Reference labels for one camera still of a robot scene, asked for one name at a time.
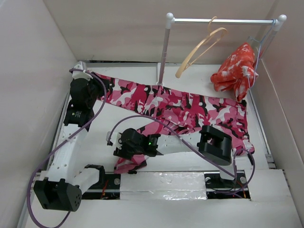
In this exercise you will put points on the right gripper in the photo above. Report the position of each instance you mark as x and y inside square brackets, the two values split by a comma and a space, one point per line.
[122, 152]

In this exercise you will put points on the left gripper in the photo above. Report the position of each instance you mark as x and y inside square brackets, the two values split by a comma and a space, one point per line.
[95, 82]

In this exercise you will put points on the pink camouflage trousers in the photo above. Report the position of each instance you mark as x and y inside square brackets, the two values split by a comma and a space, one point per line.
[180, 111]

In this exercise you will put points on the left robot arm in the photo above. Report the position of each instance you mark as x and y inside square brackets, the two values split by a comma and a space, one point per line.
[64, 184]

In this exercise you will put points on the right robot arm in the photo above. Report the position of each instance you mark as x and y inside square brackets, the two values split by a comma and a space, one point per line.
[212, 144]

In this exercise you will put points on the wooden clothes hanger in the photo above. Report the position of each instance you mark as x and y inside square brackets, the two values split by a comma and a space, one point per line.
[212, 38]

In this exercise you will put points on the silver foil tape strip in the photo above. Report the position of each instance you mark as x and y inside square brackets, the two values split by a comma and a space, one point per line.
[163, 186]

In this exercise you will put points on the orange white patterned garment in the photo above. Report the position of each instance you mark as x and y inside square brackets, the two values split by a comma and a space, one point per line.
[237, 73]

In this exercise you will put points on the white clothes rack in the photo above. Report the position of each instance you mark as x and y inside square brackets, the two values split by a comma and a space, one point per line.
[170, 20]

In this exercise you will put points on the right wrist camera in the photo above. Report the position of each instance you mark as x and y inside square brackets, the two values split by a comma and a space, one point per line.
[113, 139]

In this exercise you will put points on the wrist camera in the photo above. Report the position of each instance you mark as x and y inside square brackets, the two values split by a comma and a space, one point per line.
[79, 71]
[113, 139]

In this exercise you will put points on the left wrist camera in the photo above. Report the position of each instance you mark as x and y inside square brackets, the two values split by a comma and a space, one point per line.
[79, 71]

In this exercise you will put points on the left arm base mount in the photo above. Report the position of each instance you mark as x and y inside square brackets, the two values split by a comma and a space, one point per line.
[107, 189]

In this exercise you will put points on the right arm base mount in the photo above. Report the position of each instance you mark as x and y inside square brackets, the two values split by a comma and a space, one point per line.
[219, 188]

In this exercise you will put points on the blue wire hanger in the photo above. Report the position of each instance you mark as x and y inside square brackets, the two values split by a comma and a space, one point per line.
[260, 47]

